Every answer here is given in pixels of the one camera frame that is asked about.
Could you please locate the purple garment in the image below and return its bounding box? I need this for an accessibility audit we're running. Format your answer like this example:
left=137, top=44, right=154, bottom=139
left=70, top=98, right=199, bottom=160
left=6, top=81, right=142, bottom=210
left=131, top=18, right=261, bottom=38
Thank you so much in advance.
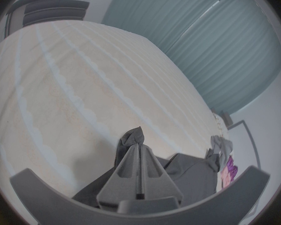
left=226, top=156, right=239, bottom=180

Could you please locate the pink garment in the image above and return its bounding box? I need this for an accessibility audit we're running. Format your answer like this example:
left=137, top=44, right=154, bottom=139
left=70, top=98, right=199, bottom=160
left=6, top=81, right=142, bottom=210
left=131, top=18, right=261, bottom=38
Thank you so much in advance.
left=220, top=170, right=234, bottom=187

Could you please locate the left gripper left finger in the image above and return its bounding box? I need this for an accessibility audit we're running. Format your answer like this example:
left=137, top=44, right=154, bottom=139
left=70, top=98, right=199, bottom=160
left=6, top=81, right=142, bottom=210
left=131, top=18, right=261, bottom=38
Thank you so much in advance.
left=96, top=145, right=141, bottom=207

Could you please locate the black T-shirt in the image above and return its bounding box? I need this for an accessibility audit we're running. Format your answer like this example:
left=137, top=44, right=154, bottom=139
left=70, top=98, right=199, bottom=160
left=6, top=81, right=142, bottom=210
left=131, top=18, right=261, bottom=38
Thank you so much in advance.
left=71, top=126, right=220, bottom=208

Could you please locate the white printed pillow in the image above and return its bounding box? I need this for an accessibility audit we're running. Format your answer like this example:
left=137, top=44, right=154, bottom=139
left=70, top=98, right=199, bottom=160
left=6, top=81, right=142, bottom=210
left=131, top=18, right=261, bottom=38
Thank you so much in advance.
left=212, top=112, right=227, bottom=138

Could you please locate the black chest of drawers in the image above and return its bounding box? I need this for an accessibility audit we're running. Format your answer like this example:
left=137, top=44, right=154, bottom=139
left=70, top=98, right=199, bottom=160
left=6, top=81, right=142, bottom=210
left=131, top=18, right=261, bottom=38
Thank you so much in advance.
left=6, top=0, right=89, bottom=36

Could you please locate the bed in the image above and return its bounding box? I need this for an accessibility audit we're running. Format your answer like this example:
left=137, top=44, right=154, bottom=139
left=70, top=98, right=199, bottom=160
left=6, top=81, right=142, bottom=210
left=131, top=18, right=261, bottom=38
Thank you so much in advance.
left=0, top=20, right=260, bottom=196

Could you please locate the grey bedside table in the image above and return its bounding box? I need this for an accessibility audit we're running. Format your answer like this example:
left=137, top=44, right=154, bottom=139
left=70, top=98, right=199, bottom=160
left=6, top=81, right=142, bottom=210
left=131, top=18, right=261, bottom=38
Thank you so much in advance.
left=221, top=110, right=233, bottom=126

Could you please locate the grey garment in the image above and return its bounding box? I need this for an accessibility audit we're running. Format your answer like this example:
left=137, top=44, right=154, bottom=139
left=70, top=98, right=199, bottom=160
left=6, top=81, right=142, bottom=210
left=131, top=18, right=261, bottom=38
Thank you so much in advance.
left=210, top=135, right=233, bottom=170

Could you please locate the blue-green curtain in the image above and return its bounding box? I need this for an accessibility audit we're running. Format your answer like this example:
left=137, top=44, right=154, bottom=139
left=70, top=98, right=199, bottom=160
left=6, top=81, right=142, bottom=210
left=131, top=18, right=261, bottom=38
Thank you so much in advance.
left=101, top=0, right=237, bottom=53
left=165, top=0, right=281, bottom=113

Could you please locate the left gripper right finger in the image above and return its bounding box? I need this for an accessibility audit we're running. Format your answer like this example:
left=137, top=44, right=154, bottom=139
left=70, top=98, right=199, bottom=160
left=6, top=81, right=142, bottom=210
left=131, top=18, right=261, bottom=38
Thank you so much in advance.
left=141, top=145, right=183, bottom=204

